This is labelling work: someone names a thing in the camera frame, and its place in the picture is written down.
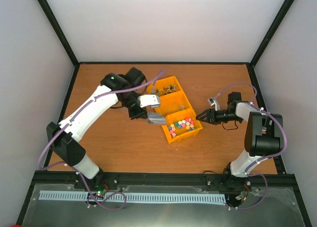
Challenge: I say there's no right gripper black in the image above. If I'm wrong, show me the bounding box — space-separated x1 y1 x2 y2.
196 108 241 125

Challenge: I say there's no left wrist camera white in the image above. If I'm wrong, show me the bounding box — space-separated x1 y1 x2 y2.
138 94 160 108

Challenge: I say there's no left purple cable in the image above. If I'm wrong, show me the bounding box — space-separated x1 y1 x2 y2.
37 68 166 211

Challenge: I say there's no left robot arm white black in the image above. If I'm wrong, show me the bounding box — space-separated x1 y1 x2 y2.
47 67 148 189

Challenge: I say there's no pile of star candies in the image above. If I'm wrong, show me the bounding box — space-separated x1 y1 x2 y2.
167 117 196 138

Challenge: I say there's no pile of lollipops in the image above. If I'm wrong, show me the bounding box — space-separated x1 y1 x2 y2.
155 85 177 97

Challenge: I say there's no silver metal scoop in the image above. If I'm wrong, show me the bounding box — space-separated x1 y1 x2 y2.
148 112 167 125

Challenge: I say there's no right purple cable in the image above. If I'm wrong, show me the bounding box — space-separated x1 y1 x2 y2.
214 82 289 211

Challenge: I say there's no light blue cable duct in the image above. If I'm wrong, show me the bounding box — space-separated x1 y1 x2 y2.
38 190 226 205

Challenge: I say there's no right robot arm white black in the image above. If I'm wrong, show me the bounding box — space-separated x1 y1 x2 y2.
196 92 285 190

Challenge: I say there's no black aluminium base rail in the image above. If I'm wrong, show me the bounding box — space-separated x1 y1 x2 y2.
32 170 295 190

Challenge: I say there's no purple cable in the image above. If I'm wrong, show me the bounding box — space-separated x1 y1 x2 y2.
214 82 289 211
37 68 166 211

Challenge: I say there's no yellow three-compartment bin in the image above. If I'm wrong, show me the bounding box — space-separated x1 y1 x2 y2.
147 76 203 144

